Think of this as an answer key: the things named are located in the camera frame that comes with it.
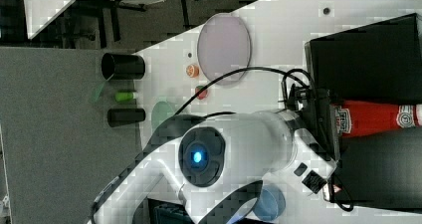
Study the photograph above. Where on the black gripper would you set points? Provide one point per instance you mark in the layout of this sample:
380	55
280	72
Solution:
317	111

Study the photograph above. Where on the red ketchup bottle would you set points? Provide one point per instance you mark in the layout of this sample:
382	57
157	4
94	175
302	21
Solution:
355	118

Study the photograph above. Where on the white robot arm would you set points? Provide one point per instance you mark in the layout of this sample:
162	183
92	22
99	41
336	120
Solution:
217	164

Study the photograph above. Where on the black toaster oven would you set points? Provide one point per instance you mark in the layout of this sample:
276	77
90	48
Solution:
369	85

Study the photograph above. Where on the lilac round plate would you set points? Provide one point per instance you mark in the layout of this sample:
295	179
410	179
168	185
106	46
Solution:
223	46

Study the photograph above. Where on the blue plastic cup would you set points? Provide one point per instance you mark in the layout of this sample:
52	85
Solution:
271	204

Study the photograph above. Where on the red strawberry toy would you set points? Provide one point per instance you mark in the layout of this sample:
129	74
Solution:
201	93

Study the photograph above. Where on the orange slice toy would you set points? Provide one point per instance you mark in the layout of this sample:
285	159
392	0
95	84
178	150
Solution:
192	71

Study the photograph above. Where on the green plastic colander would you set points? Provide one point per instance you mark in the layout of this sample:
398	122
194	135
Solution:
161	111

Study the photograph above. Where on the green marker tube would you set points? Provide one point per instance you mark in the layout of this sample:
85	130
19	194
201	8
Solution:
123	97

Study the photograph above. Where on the black cylinder large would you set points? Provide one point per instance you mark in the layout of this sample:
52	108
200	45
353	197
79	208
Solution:
122	67

